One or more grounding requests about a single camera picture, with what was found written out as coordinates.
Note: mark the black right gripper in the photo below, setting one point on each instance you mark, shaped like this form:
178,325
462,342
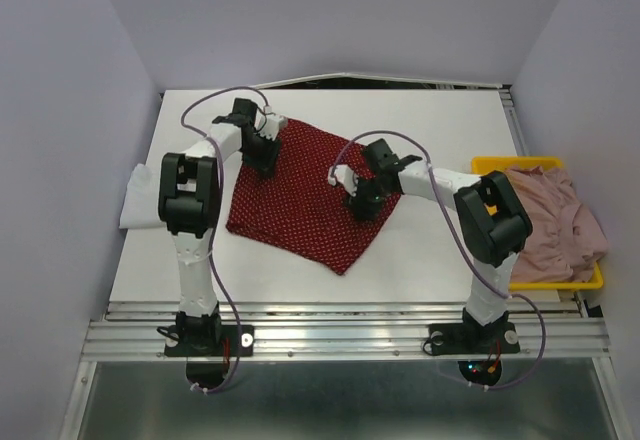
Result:
361,211

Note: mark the pink skirt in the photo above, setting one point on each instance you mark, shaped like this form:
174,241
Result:
555,230

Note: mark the aluminium mounting rail frame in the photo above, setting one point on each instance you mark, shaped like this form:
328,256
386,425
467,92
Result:
339,356

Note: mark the yellow plastic tray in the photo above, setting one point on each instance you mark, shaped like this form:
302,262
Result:
550,285

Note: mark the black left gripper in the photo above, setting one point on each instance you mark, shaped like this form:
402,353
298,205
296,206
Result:
266,164

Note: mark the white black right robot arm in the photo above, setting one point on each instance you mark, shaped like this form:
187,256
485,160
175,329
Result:
488,222

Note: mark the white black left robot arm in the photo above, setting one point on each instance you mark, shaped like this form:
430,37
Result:
189,204

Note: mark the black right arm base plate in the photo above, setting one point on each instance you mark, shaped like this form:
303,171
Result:
464,339

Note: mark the red polka dot skirt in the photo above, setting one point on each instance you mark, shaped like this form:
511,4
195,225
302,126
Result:
297,210

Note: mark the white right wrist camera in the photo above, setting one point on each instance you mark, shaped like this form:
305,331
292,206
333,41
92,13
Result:
345,177

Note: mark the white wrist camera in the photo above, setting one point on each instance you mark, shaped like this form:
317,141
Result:
345,177
271,125

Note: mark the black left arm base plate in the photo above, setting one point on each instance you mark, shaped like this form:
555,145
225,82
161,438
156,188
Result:
230,344

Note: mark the white skirt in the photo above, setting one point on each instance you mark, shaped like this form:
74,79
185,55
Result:
140,208

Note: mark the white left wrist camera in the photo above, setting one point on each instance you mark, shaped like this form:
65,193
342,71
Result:
271,125

